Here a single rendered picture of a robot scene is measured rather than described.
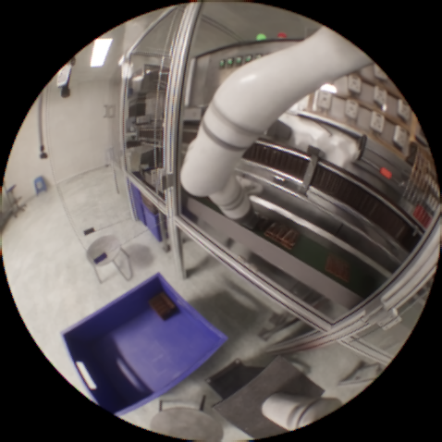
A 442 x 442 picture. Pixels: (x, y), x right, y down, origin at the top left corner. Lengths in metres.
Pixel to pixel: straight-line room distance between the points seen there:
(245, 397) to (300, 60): 0.58
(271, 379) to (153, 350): 0.53
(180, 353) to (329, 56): 0.88
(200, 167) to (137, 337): 0.78
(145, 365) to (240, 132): 0.84
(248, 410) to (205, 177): 0.54
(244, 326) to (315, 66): 1.09
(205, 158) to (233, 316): 0.98
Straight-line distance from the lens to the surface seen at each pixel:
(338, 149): 0.78
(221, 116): 0.15
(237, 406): 0.47
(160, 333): 0.79
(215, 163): 0.19
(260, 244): 0.48
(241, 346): 1.02
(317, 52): 0.17
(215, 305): 1.06
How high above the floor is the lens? 0.99
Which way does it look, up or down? 36 degrees down
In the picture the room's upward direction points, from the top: 9 degrees clockwise
